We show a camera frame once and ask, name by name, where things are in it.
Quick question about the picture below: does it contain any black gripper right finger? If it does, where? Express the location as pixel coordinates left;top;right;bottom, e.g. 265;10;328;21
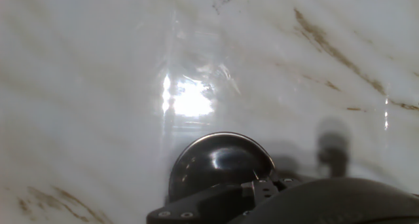
274;176;301;189

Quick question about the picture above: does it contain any small round steel plate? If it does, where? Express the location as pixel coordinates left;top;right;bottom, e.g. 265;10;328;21
168;131;276;204

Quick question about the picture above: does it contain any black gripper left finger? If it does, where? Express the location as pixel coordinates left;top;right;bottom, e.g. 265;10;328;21
146;178;279;224

